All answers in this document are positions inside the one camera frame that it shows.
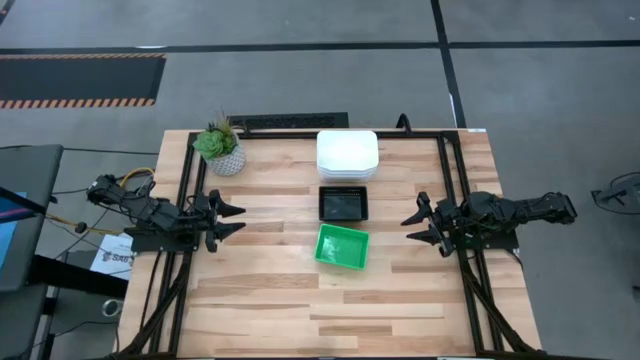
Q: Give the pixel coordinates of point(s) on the black floor grate strip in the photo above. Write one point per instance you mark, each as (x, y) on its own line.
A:
(290, 120)

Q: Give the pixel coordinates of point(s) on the black curved hook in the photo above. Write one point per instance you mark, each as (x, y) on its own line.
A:
(403, 121)

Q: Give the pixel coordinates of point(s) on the black hazard-striped floor mat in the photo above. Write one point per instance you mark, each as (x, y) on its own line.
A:
(75, 77)

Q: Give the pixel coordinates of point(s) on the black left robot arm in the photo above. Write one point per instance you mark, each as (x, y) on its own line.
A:
(155, 212)

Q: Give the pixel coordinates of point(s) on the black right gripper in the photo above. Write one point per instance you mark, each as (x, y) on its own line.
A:
(447, 222)

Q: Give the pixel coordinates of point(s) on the grey tape roll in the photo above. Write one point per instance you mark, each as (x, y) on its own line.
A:
(112, 308)

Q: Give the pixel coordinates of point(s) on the black slotted plastic basket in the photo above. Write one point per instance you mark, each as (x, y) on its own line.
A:
(343, 204)

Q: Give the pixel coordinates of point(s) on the black stand foot bar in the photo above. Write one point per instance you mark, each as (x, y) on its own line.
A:
(75, 275)

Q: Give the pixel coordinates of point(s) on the succulent in patterned white pot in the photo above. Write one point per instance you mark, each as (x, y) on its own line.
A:
(220, 147)

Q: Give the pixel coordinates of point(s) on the black floor stand base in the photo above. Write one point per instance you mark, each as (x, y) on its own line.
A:
(620, 192)

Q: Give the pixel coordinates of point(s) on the white printed paper sheet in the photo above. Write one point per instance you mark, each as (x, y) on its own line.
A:
(116, 255)

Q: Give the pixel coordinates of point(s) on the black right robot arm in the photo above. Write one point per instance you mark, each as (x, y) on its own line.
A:
(515, 212)

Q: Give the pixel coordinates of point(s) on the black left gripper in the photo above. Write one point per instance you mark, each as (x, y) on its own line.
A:
(204, 220)

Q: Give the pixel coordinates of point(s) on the black aluminium table frame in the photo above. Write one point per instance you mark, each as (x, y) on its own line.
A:
(188, 162)

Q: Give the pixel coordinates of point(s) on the dark grey workstation monitor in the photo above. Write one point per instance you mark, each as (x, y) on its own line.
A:
(27, 170)

